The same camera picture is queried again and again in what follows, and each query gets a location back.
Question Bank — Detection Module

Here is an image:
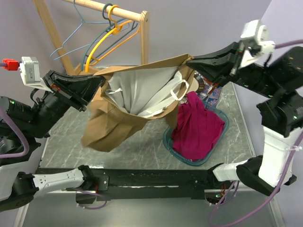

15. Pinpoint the teal plastic hanger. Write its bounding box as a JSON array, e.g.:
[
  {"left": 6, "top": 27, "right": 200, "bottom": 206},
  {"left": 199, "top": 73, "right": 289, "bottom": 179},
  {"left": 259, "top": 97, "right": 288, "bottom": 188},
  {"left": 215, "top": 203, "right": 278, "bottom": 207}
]
[{"left": 80, "top": 3, "right": 141, "bottom": 71}]

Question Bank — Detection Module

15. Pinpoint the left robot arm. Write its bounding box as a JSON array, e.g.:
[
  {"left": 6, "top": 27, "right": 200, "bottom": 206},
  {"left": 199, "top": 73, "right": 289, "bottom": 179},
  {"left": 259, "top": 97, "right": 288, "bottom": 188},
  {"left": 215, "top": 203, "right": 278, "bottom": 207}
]
[{"left": 0, "top": 70, "right": 105, "bottom": 211}]

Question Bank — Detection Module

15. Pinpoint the magenta garment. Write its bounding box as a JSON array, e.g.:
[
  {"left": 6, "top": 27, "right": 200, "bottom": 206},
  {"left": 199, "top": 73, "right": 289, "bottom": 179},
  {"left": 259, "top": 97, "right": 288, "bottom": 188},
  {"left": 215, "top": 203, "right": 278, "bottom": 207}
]
[{"left": 171, "top": 92, "right": 225, "bottom": 161}]

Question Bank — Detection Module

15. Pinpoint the brown rimmed ceramic plate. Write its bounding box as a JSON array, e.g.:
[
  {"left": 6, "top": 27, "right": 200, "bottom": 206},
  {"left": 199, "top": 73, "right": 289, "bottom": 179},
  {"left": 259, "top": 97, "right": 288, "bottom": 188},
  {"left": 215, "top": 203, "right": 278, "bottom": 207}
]
[{"left": 192, "top": 72, "right": 205, "bottom": 93}]

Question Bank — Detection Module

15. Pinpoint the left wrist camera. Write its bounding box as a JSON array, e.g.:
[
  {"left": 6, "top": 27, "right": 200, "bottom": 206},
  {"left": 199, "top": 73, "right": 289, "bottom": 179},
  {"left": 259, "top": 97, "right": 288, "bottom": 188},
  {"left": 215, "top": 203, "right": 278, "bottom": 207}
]
[{"left": 2, "top": 56, "right": 54, "bottom": 93}]

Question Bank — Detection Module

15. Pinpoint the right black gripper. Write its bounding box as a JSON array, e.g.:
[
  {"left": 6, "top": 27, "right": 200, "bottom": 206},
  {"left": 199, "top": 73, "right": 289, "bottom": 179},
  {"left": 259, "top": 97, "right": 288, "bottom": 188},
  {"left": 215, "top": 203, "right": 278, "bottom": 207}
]
[{"left": 183, "top": 36, "right": 276, "bottom": 94}]

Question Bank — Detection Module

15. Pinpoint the wooden clothes rack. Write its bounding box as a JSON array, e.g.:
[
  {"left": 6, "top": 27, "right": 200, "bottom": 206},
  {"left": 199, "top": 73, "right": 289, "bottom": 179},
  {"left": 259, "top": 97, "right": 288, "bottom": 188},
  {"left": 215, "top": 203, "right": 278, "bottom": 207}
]
[{"left": 33, "top": 0, "right": 150, "bottom": 76}]

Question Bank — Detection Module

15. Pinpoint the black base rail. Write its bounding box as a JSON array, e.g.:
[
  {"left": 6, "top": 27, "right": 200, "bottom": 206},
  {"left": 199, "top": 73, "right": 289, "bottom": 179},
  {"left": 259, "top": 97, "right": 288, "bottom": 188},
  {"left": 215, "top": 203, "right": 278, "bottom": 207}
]
[{"left": 35, "top": 167, "right": 237, "bottom": 206}]

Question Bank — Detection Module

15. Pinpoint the patterned placemat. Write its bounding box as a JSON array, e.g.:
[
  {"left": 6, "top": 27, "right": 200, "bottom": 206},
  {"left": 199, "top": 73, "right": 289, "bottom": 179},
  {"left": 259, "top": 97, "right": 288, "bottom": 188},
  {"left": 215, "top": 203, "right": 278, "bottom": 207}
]
[{"left": 196, "top": 76, "right": 222, "bottom": 107}]

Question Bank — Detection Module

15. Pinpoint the light blue wire hanger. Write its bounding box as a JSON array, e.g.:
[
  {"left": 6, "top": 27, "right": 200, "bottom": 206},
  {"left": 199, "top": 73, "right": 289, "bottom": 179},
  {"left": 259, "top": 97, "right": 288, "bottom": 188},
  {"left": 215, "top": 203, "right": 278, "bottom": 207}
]
[{"left": 50, "top": 0, "right": 112, "bottom": 61}]

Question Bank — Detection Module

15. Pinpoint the yellow plastic hanger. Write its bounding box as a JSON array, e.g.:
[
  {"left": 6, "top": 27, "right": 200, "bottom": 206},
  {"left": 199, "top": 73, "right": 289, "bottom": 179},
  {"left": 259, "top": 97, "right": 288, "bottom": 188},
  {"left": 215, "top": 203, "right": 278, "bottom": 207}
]
[{"left": 83, "top": 4, "right": 138, "bottom": 72}]

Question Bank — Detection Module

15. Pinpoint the teal plastic basket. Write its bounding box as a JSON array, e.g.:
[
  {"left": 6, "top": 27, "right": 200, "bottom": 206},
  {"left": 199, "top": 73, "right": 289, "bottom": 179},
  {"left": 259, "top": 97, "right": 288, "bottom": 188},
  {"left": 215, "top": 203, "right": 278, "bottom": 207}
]
[{"left": 162, "top": 100, "right": 230, "bottom": 166}]

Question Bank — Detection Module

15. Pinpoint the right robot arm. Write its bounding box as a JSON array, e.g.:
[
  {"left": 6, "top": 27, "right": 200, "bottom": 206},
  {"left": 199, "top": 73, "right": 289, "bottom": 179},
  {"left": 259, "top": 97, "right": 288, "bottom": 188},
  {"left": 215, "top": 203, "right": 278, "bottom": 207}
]
[{"left": 187, "top": 40, "right": 303, "bottom": 195}]

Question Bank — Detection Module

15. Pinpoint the tan skirt with white lining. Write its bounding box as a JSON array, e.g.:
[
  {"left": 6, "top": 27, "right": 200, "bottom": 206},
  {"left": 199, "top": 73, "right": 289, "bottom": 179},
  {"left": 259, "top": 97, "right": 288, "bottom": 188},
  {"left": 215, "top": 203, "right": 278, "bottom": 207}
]
[{"left": 81, "top": 54, "right": 194, "bottom": 152}]

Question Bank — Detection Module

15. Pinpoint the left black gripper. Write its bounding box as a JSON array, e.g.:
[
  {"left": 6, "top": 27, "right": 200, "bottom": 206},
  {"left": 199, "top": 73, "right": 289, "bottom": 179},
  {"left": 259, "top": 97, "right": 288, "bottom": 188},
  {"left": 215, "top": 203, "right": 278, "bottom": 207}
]
[{"left": 23, "top": 69, "right": 105, "bottom": 138}]

